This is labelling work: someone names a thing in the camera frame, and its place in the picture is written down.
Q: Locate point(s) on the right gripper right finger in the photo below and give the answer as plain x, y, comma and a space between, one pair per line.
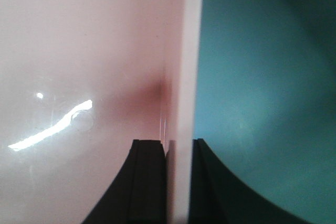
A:
220, 196

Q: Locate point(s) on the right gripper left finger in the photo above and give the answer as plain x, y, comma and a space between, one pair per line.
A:
138, 192

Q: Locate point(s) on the pink plastic bin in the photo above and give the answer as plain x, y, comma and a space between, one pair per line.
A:
80, 80

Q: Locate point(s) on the green conveyor belt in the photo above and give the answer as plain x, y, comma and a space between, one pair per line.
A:
265, 101

